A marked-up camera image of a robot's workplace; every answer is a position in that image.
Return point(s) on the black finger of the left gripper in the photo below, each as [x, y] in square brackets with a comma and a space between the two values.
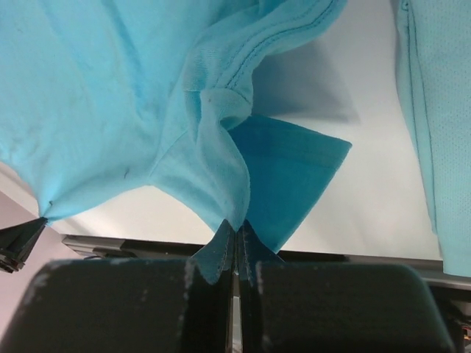
[17, 243]

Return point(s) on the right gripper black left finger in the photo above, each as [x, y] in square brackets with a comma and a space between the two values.
[129, 304]

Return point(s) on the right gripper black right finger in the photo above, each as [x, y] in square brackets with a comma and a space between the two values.
[333, 306]

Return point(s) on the cyan blue t shirt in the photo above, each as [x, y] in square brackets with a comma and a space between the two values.
[102, 97]

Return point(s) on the folded teal t shirt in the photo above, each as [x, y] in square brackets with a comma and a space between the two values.
[433, 85]

